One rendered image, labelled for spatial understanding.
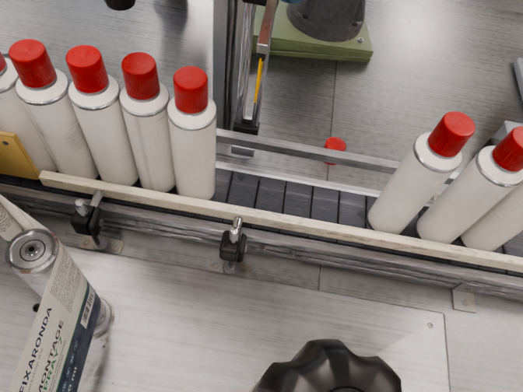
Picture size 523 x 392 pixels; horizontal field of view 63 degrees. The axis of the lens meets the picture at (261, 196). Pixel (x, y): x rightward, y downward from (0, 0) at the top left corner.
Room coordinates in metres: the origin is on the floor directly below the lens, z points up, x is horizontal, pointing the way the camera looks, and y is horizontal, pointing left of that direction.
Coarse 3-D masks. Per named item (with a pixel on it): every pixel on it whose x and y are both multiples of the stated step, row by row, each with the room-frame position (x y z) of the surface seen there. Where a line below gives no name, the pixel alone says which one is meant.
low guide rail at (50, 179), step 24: (120, 192) 0.25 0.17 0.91; (144, 192) 0.26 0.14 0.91; (216, 216) 0.25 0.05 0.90; (240, 216) 0.25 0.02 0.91; (264, 216) 0.26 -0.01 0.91; (288, 216) 0.26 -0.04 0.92; (360, 240) 0.26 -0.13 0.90; (384, 240) 0.26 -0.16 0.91; (408, 240) 0.26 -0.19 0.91; (480, 264) 0.26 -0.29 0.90; (504, 264) 0.26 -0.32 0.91
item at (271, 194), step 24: (216, 168) 0.34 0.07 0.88; (72, 192) 0.25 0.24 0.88; (216, 192) 0.30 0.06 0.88; (240, 192) 0.31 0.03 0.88; (264, 192) 0.31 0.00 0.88; (288, 192) 0.32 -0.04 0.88; (312, 192) 0.33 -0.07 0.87; (336, 192) 0.34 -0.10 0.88; (192, 216) 0.26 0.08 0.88; (312, 216) 0.29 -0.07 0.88; (336, 216) 0.30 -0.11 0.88; (360, 216) 0.31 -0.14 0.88; (336, 240) 0.27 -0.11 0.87; (456, 240) 0.30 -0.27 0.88; (456, 264) 0.26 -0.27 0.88
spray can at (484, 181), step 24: (504, 144) 0.30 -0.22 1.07; (480, 168) 0.30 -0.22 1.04; (504, 168) 0.29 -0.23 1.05; (456, 192) 0.30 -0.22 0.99; (480, 192) 0.28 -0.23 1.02; (504, 192) 0.28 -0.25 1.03; (432, 216) 0.30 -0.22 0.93; (456, 216) 0.28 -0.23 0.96; (480, 216) 0.28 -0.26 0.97; (432, 240) 0.28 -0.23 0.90
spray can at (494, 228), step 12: (516, 192) 0.30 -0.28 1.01; (504, 204) 0.30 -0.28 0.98; (516, 204) 0.29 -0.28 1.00; (492, 216) 0.30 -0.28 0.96; (504, 216) 0.29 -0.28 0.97; (516, 216) 0.29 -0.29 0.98; (468, 228) 0.31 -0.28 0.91; (480, 228) 0.30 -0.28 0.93; (492, 228) 0.29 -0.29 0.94; (504, 228) 0.28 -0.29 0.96; (516, 228) 0.28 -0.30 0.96; (468, 240) 0.29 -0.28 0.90; (480, 240) 0.29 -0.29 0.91; (492, 240) 0.28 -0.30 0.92; (504, 240) 0.28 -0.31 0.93
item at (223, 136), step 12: (216, 132) 0.33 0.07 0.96; (228, 132) 0.34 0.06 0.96; (240, 132) 0.34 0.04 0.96; (240, 144) 0.33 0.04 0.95; (252, 144) 0.33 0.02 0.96; (264, 144) 0.33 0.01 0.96; (276, 144) 0.34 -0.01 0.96; (288, 144) 0.34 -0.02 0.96; (300, 144) 0.34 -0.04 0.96; (300, 156) 0.33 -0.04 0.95; (312, 156) 0.33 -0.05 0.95; (324, 156) 0.33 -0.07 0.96; (336, 156) 0.34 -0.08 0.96; (348, 156) 0.34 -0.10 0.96; (360, 156) 0.34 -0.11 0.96; (360, 168) 0.33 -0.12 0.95; (372, 168) 0.34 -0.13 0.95; (384, 168) 0.34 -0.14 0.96; (396, 168) 0.34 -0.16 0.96
